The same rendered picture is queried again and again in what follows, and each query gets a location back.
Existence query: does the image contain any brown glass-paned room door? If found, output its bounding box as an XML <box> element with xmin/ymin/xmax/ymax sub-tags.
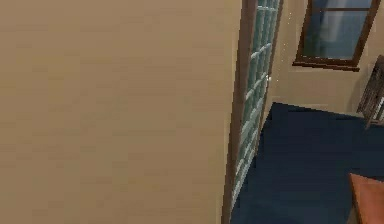
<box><xmin>220</xmin><ymin>0</ymin><xmax>285</xmax><ymax>224</ymax></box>

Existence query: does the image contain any orange wooden table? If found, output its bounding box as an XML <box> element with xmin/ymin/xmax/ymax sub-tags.
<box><xmin>348</xmin><ymin>172</ymin><xmax>384</xmax><ymax>224</ymax></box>

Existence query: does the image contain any brown framed window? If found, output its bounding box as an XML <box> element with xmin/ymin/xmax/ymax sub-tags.
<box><xmin>292</xmin><ymin>0</ymin><xmax>382</xmax><ymax>73</ymax></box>

